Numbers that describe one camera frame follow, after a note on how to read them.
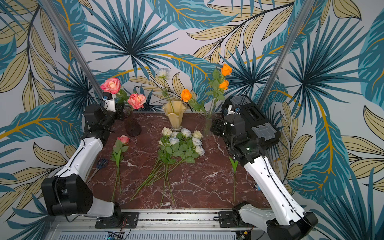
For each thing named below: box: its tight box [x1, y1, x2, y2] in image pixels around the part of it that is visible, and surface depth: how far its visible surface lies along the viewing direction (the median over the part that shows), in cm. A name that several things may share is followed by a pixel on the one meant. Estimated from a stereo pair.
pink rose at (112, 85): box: [100, 77, 122, 95], surface depth 66 cm
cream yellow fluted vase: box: [162, 100, 187, 132], surface depth 99 cm
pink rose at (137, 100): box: [127, 93, 147, 110], surface depth 70 cm
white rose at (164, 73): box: [156, 68, 175, 114], surface depth 94 cm
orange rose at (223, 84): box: [212, 80, 230, 113], surface depth 89 cm
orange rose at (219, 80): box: [209, 63, 233, 90], surface depth 87 cm
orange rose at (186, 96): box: [181, 89, 206, 113], surface depth 83 cm
